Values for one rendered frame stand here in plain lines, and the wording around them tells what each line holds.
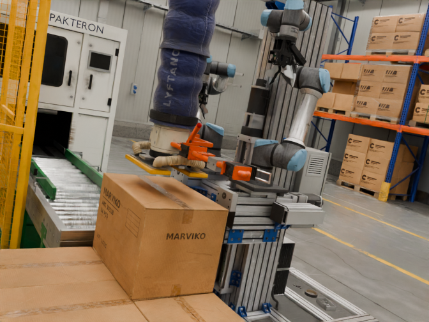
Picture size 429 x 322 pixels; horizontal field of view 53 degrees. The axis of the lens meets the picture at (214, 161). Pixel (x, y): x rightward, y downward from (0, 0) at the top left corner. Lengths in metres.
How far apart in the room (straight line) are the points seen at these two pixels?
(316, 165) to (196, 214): 0.97
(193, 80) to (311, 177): 1.00
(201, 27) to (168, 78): 0.26
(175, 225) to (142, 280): 0.26
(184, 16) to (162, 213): 0.85
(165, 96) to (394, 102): 8.12
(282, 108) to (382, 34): 8.09
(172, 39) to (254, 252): 1.28
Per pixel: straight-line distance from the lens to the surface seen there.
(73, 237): 2.43
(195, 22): 1.96
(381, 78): 10.09
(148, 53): 11.95
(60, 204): 3.07
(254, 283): 2.64
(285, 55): 1.84
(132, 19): 11.82
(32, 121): 3.00
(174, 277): 1.94
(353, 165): 10.26
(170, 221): 1.82
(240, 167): 1.50
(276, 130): 2.39
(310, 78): 2.21
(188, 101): 1.96
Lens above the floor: 1.41
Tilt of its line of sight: 8 degrees down
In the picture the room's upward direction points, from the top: 11 degrees clockwise
